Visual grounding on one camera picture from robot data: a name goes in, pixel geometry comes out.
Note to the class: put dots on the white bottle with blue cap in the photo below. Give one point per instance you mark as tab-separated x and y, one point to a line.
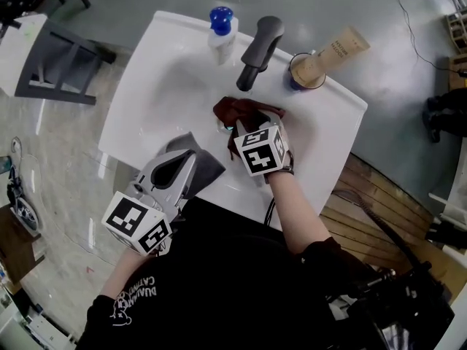
222	46

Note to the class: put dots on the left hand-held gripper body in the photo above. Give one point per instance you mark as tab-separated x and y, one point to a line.
131	217

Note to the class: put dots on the wooden slatted platform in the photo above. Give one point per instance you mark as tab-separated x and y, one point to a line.
365	195

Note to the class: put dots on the white sink basin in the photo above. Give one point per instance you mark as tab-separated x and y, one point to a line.
164	86

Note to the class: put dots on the purple grey cloth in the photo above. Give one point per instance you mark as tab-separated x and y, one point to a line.
208	166

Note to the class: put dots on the wooden shelf unit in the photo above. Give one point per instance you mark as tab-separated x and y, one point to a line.
458	27

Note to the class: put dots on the teal sink drain plug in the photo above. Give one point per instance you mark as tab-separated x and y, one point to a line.
228	127

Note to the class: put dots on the dark red cloth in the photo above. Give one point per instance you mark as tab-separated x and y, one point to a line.
233	108

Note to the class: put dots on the blue cup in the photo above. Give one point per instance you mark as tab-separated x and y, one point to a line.
295	82

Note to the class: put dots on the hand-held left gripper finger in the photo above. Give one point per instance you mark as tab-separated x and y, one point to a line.
188	184
147	170

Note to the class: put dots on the brown vanity with white top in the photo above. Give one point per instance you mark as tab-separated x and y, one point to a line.
18	246

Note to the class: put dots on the person's right forearm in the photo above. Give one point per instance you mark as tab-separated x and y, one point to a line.
292	213

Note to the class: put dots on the grey backpack rig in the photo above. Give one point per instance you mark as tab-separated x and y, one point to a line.
25	213

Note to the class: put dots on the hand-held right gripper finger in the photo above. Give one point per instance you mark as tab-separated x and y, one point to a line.
274	119
242	130

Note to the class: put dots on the person's black printed shirt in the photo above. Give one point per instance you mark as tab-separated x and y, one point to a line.
219	286

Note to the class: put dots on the black faucet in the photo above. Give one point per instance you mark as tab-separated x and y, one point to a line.
261	46

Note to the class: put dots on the person's left forearm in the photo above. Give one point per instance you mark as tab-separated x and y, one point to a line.
120	275

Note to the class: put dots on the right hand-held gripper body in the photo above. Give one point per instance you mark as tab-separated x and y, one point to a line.
262	151

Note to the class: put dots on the black backpack unit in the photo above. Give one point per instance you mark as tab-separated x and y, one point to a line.
419	305

